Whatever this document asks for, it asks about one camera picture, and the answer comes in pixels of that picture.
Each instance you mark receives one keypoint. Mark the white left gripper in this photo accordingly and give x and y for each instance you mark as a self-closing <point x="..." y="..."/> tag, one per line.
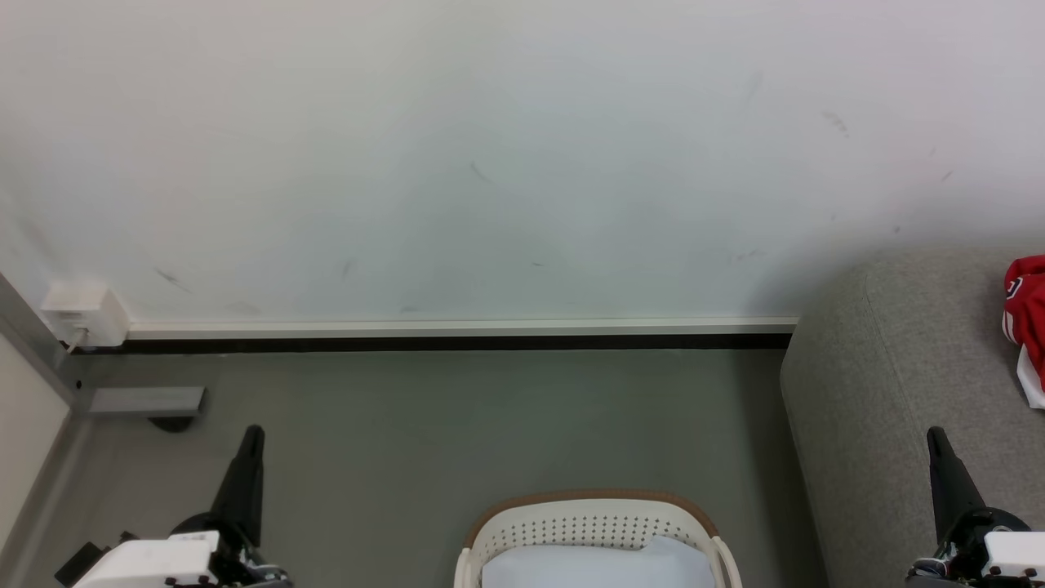
<point x="155" y="559"/>

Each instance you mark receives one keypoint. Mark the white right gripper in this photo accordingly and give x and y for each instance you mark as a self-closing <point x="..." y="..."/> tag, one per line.
<point x="1012" y="555"/>

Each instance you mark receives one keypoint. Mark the red and white sports jersey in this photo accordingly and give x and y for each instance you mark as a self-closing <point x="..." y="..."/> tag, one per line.
<point x="1030" y="310"/>

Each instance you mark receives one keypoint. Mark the white basket with brown rim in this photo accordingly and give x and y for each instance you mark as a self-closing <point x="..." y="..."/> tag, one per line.
<point x="571" y="523"/>

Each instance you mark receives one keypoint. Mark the black round foot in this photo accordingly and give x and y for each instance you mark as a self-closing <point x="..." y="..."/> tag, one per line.
<point x="171" y="423"/>

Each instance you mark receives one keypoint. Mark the grey fabric sofa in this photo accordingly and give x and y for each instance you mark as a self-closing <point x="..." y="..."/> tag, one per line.
<point x="882" y="392"/>

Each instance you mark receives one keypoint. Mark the white door panel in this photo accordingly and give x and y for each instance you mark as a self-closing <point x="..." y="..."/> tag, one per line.
<point x="24" y="441"/>

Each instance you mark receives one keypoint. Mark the white and black baseboard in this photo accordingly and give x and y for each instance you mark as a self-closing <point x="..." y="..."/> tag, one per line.
<point x="457" y="331"/>

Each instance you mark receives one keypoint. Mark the pale blue cloth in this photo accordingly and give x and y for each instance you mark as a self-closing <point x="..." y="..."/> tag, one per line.
<point x="588" y="567"/>

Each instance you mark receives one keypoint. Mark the grey metal bracket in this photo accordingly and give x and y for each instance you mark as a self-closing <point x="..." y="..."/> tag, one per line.
<point x="147" y="400"/>

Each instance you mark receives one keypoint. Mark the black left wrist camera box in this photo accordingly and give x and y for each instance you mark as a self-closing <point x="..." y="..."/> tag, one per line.
<point x="80" y="565"/>

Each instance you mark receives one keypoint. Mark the white wall socket box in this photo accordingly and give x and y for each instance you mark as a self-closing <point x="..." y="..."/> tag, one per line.
<point x="86" y="314"/>

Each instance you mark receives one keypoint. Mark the grey metal door frame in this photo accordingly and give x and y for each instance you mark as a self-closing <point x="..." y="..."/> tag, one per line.
<point x="33" y="343"/>

